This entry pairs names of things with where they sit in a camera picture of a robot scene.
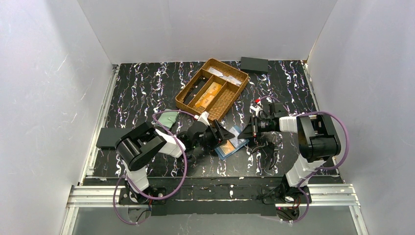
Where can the black box at back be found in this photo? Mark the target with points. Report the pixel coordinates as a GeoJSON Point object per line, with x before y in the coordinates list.
{"type": "Point", "coordinates": [254, 65]}

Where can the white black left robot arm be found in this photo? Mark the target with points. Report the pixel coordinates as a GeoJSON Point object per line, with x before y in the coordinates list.
{"type": "Point", "coordinates": [139, 146]}

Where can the woven brown divided tray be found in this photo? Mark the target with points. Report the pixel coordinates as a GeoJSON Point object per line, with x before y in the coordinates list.
{"type": "Point", "coordinates": [226, 97]}

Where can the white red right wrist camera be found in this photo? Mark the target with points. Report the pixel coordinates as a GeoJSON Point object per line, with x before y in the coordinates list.
{"type": "Point", "coordinates": [256, 108]}

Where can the black cards in tray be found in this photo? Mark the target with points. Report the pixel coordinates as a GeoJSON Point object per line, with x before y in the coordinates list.
{"type": "Point", "coordinates": [194, 89]}

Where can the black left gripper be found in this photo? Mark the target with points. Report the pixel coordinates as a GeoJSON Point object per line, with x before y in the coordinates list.
{"type": "Point", "coordinates": [212, 133]}

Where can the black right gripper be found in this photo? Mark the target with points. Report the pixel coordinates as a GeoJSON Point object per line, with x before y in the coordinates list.
{"type": "Point", "coordinates": [253, 128]}

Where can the silver cards in tray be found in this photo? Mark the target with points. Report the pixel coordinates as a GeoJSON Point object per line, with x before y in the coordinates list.
{"type": "Point", "coordinates": [228, 78]}

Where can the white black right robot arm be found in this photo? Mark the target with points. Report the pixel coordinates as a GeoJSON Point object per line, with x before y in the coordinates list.
{"type": "Point", "coordinates": [317, 138]}

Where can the green card holder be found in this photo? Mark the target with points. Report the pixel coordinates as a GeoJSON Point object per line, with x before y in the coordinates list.
{"type": "Point", "coordinates": [168, 118]}

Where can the orange cards in tray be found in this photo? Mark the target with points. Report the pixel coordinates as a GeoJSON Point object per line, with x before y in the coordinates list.
{"type": "Point", "coordinates": [208, 96]}

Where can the black box at left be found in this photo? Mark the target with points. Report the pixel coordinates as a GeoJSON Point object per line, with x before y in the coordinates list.
{"type": "Point", "coordinates": [108, 137]}

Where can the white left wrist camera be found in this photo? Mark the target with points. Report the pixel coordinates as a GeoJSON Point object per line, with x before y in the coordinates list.
{"type": "Point", "coordinates": [203, 118]}

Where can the black box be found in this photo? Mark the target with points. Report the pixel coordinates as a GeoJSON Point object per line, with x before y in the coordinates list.
{"type": "Point", "coordinates": [254, 65]}
{"type": "Point", "coordinates": [108, 137]}

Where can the light blue card holder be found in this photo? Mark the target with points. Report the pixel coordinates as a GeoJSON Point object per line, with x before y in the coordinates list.
{"type": "Point", "coordinates": [231, 146]}

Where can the aluminium base frame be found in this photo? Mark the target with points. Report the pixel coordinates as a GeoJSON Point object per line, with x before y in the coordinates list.
{"type": "Point", "coordinates": [244, 195]}

